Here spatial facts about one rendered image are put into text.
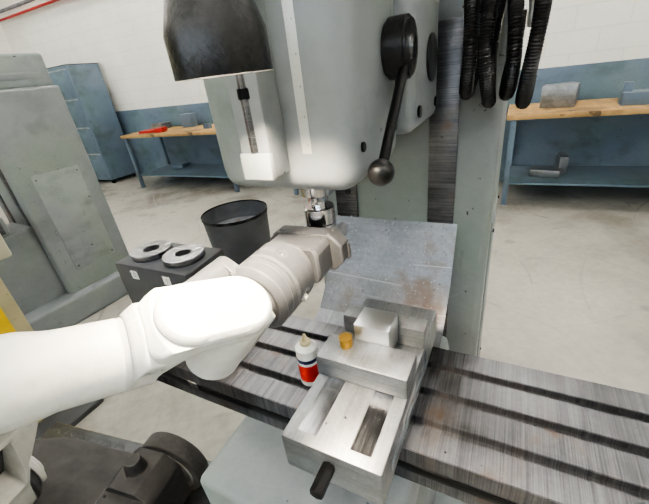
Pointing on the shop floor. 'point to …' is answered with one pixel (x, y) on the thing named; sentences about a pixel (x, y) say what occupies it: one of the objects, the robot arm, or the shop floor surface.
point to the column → (448, 178)
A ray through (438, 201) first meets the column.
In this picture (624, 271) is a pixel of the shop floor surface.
